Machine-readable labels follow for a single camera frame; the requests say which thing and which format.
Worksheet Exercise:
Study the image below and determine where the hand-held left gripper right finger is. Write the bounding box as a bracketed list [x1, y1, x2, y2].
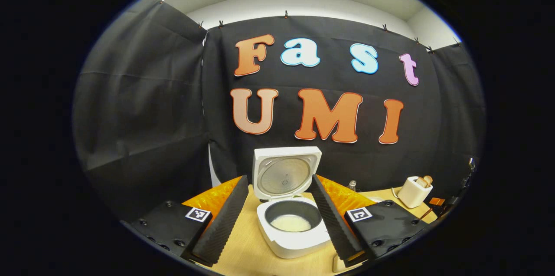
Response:
[311, 174, 438, 268]

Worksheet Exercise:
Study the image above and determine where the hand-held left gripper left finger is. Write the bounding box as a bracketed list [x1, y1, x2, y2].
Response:
[121, 175, 249, 267]

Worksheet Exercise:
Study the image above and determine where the white rice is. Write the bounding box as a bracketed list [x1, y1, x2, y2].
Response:
[270, 214, 312, 232]

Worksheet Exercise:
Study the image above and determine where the white rice cooker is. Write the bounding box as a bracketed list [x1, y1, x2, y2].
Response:
[252, 146, 332, 259]

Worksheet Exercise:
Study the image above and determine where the white toaster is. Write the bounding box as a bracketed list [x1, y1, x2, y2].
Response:
[398, 175, 433, 209]

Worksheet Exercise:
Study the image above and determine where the black backdrop cloth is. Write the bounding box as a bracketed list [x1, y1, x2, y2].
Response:
[73, 0, 486, 224]

